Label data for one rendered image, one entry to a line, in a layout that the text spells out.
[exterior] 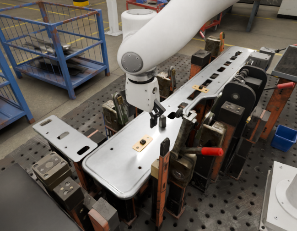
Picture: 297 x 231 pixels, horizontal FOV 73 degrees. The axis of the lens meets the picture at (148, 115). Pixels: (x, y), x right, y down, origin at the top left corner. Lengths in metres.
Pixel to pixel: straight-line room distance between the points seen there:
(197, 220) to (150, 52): 0.72
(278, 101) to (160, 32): 0.88
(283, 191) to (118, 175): 0.67
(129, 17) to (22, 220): 0.54
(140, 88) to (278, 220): 0.70
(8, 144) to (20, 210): 1.91
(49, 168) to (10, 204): 0.12
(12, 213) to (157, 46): 0.54
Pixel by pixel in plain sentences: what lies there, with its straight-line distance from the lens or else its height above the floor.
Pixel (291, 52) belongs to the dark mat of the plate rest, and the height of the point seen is 1.16.
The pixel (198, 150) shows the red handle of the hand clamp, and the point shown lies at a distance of 0.58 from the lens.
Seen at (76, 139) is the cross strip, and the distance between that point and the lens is 0.80.
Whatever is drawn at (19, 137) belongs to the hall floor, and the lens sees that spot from 2.55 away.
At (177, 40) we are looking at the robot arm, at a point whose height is 1.41.
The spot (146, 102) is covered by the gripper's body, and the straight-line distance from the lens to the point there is 0.57.
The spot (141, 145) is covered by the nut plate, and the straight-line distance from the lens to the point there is 0.73.
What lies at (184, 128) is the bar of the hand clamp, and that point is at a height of 1.18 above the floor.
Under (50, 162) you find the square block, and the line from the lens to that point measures 0.67.
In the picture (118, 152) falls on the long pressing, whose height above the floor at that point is 1.00.
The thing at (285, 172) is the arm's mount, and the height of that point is 0.78.
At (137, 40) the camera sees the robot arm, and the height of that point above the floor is 1.41.
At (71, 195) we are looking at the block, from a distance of 0.57.
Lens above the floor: 1.54
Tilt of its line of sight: 40 degrees down
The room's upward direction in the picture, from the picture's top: straight up
